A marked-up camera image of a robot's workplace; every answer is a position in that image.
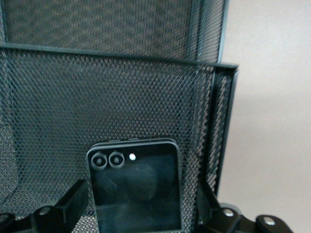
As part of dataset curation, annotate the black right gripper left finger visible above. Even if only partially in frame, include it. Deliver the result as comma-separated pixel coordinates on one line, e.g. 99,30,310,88
0,179,95,233

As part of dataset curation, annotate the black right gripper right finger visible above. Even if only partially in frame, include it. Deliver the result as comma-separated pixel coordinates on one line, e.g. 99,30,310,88
196,180,293,233

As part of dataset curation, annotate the black flip phone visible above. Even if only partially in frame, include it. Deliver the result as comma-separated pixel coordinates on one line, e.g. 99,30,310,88
86,137,183,233

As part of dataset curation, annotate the black mesh desk tray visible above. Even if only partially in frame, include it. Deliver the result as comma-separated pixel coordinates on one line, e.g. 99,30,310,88
0,0,240,233

